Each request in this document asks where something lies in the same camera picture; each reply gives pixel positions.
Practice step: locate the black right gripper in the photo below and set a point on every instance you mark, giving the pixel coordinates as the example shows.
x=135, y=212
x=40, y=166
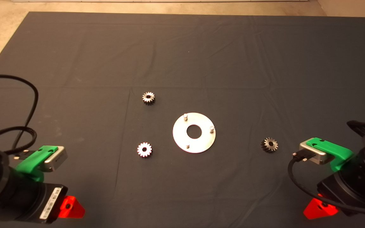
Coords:
x=360, y=183

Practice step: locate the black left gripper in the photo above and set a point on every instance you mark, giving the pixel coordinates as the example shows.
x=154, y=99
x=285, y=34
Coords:
x=40, y=199

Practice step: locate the bright steel planetary gear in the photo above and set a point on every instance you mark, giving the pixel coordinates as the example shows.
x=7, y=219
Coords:
x=148, y=152

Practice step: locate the dark steel planetary gear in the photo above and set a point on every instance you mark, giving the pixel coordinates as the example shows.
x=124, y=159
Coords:
x=266, y=146

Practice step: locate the round metal carrier plate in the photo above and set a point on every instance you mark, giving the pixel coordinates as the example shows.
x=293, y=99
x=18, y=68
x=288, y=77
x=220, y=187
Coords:
x=201, y=142

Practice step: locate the dark grey table cloth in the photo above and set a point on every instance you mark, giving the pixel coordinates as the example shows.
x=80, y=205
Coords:
x=233, y=63

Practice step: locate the silver left camera box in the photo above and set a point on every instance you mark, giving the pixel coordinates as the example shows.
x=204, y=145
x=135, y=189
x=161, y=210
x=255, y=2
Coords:
x=57, y=158

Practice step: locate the silver camera box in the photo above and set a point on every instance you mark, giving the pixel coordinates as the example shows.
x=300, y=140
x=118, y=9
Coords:
x=312, y=155
x=57, y=158

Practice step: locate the silver right camera box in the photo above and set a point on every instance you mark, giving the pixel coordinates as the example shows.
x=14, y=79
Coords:
x=312, y=155

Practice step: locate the green left camera mount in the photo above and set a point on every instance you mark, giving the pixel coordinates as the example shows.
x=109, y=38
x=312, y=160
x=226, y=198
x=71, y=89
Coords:
x=33, y=160

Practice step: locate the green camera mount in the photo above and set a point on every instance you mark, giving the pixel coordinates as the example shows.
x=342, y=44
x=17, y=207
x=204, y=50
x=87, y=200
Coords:
x=334, y=150
x=33, y=160

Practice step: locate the green right camera mount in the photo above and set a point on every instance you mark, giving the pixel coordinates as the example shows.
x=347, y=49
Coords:
x=334, y=150

